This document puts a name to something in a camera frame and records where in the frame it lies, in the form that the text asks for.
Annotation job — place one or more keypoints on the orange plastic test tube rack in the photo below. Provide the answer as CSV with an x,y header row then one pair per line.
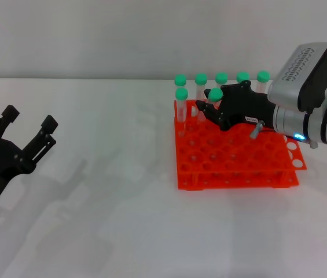
x,y
232,156

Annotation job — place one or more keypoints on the green-capped clear test tube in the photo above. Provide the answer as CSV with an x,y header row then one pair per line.
x,y
216,94
263,76
181,93
221,77
201,78
242,76
180,80

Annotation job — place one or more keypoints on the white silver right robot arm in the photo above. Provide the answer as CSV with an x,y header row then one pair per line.
x,y
319,127

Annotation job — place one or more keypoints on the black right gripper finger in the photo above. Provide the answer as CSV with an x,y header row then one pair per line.
x,y
206,95
208,110

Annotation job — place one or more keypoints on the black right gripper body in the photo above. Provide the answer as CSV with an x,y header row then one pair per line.
x,y
247,107

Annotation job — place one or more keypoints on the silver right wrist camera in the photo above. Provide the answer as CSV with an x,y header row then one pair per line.
x,y
305,75

